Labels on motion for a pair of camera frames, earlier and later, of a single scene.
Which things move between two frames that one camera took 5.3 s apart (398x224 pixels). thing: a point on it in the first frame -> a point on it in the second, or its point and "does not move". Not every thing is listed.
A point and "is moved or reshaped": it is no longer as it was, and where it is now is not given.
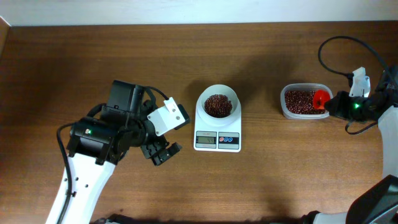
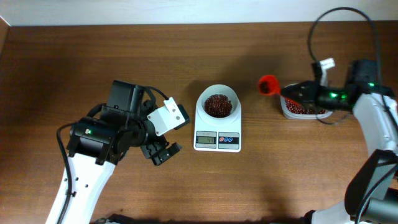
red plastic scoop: x=320 y=97 is moved or reshaped
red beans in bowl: x=218 y=106 does not move
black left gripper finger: x=150 y=149 does not move
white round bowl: x=218 y=102 does not move
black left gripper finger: x=160 y=157 does not move
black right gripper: x=337 y=104 -> x=313 y=96
